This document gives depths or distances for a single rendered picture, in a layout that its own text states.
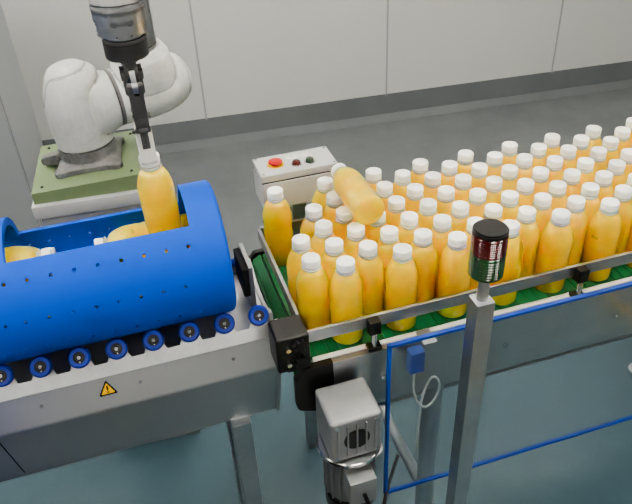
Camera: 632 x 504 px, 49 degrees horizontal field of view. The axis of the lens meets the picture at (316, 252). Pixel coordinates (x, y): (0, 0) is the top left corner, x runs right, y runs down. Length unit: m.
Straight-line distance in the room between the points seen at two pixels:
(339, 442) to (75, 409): 0.55
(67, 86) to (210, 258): 0.74
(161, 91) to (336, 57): 2.53
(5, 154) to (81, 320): 1.76
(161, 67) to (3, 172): 1.33
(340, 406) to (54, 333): 0.58
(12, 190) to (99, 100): 1.29
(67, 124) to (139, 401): 0.78
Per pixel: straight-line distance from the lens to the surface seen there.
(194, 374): 1.54
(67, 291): 1.37
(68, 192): 1.96
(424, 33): 4.52
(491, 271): 1.26
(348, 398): 1.46
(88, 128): 1.95
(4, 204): 3.20
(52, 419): 1.57
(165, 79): 1.96
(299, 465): 2.44
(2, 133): 3.05
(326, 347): 1.51
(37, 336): 1.42
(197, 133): 4.40
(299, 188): 1.77
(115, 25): 1.24
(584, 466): 2.55
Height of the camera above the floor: 1.94
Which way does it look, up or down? 36 degrees down
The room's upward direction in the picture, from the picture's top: 3 degrees counter-clockwise
